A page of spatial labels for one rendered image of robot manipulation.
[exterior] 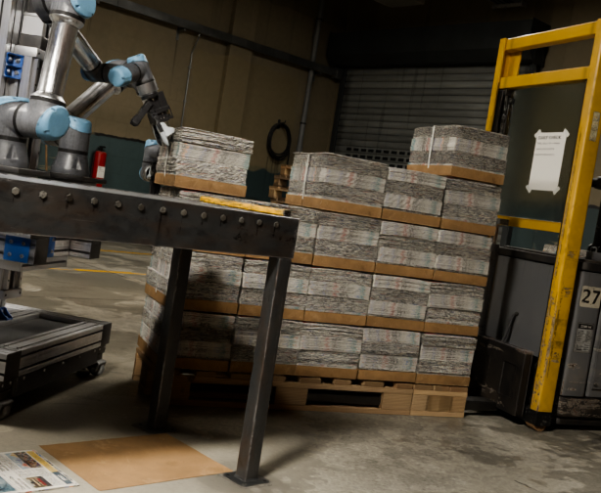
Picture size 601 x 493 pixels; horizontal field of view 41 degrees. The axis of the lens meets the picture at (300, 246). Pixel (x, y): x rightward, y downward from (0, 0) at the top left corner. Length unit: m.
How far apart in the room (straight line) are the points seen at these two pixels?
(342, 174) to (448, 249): 0.62
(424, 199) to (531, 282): 0.87
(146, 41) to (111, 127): 1.20
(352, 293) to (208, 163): 0.82
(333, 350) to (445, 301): 0.57
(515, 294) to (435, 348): 0.71
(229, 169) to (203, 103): 8.06
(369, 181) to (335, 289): 0.47
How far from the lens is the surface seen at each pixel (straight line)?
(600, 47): 3.83
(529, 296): 4.10
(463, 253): 3.63
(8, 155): 2.85
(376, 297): 3.43
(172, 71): 10.89
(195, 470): 2.53
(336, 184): 3.28
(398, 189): 3.43
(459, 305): 3.65
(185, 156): 3.12
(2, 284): 3.14
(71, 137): 3.30
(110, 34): 10.45
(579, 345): 3.91
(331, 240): 3.31
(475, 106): 10.95
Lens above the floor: 0.84
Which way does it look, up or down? 3 degrees down
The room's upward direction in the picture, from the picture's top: 9 degrees clockwise
